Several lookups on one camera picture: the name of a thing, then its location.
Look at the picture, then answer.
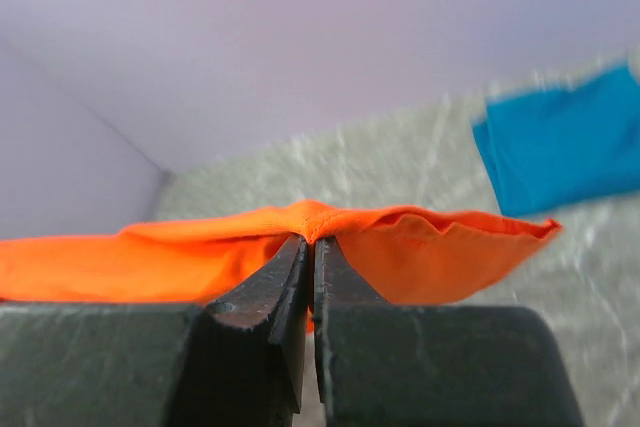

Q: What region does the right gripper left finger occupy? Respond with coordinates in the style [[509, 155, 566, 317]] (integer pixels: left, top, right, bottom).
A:
[[1, 236, 307, 426]]

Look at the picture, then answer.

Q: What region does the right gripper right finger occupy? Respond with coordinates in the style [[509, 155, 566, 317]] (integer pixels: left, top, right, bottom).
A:
[[314, 238, 583, 426]]

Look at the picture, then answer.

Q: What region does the orange t-shirt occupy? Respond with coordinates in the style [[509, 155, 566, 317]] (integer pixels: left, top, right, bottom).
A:
[[1, 200, 562, 305]]

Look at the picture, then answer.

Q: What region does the folded blue t-shirt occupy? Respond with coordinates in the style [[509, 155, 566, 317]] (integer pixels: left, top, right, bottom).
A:
[[472, 63, 639, 217]]

